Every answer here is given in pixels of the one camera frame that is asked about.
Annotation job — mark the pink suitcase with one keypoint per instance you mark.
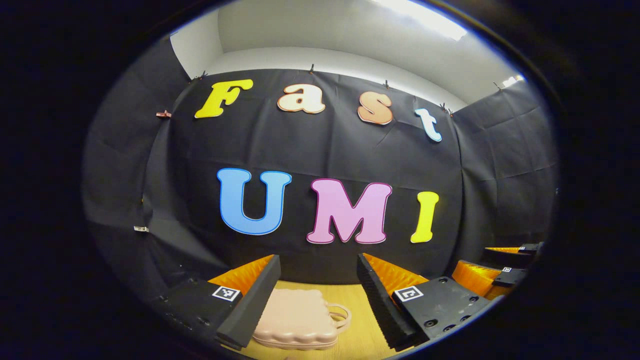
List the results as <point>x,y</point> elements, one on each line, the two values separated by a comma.
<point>295,317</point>

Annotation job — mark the pink clip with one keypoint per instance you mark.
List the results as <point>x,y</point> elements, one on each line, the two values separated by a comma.
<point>163,114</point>

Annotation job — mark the white clip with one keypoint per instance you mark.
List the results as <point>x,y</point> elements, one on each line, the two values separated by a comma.
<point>141,229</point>

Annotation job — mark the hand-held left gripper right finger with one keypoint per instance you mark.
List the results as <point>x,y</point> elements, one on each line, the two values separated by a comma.
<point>380,305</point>

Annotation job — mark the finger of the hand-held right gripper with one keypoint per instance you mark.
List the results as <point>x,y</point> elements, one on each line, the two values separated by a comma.
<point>512,276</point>
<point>505,257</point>

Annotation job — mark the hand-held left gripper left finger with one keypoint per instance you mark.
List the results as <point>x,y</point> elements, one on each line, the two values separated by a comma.
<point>250,307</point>

